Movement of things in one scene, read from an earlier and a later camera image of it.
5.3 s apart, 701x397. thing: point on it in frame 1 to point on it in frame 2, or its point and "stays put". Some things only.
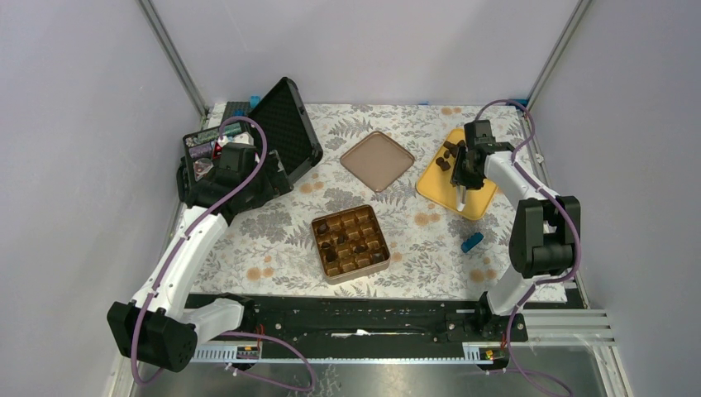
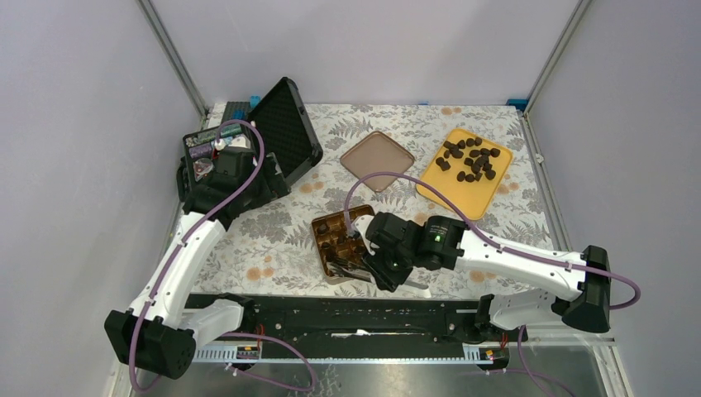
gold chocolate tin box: [350, 243] stays put
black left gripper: [275, 184] stays put
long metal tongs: [460, 197] to [341, 267]
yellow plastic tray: [436, 183] stays put
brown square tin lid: [377, 160] stays put
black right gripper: [458, 178] to [387, 280]
